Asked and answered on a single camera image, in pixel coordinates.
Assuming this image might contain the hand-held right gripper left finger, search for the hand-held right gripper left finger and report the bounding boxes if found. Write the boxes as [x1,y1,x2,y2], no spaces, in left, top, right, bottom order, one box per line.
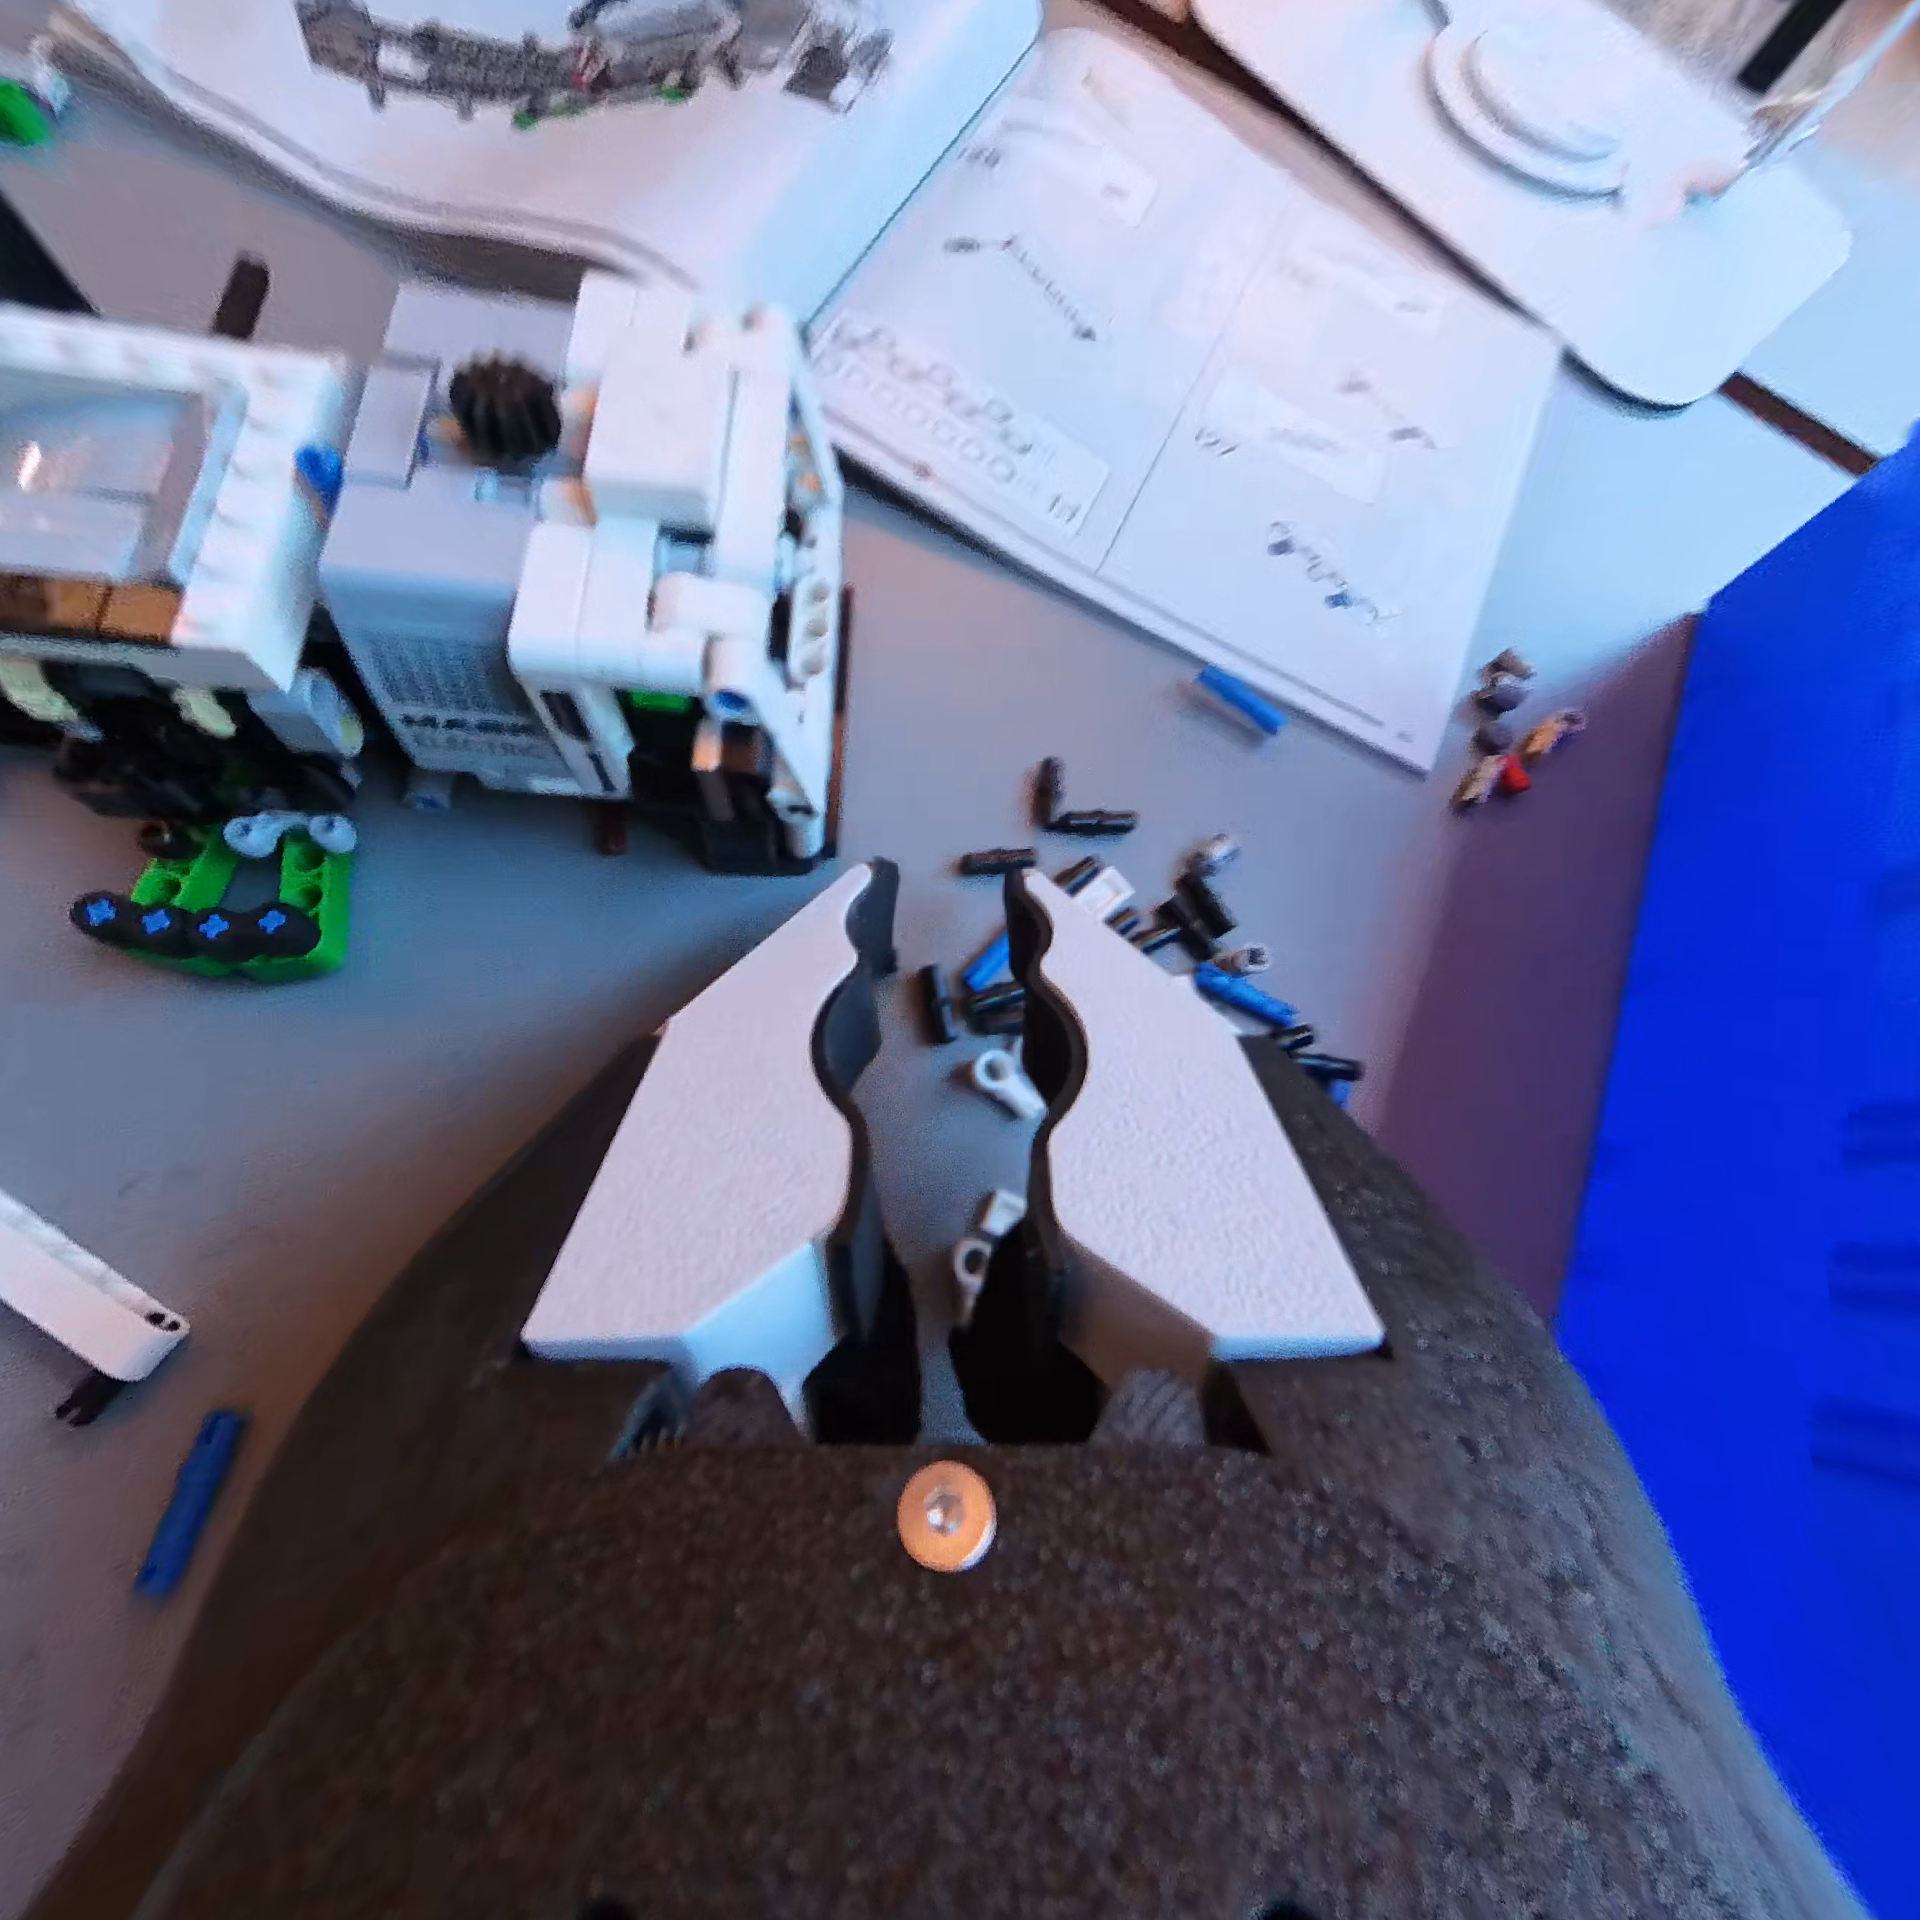
[521,858,920,1434]

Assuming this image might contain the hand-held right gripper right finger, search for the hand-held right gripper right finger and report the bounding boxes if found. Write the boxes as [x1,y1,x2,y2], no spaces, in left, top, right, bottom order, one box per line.
[1001,867,1384,1434]

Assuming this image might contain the pile of small lego pins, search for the pile of small lego pins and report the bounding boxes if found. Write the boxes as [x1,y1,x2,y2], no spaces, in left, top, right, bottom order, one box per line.
[912,756,1369,1115]

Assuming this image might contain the cluster of tan lego pieces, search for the cluster of tan lego pieces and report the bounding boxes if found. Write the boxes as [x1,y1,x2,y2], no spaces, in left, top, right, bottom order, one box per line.
[1447,646,1591,816]

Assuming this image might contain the blue lego axle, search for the blue lego axle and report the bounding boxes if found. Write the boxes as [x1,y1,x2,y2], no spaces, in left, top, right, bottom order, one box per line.
[132,1408,250,1598]

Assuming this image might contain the white lego vehicle model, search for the white lego vehicle model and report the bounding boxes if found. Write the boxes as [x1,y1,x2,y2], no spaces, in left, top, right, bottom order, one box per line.
[0,269,849,881]

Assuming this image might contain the white lego beam with black pin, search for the white lego beam with black pin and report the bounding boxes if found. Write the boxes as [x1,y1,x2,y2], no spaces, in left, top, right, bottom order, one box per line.
[0,1189,193,1427]

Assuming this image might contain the open lego instruction booklet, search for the open lego instruction booklet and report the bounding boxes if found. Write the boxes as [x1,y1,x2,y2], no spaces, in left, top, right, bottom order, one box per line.
[807,28,1566,777]

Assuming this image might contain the blue bin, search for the blue bin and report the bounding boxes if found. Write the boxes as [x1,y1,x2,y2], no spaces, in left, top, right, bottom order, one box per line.
[1553,432,1920,1920]

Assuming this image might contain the white box with picture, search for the white box with picture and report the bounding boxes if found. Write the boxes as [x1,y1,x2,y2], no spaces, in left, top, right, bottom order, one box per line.
[41,0,1047,320]

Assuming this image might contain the white stand base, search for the white stand base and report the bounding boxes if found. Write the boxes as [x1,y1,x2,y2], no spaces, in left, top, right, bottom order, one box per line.
[1190,0,1857,409]

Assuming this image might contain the green lego frame with black links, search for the green lego frame with black links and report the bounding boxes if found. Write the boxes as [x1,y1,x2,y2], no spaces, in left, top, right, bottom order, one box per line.
[68,810,360,986]

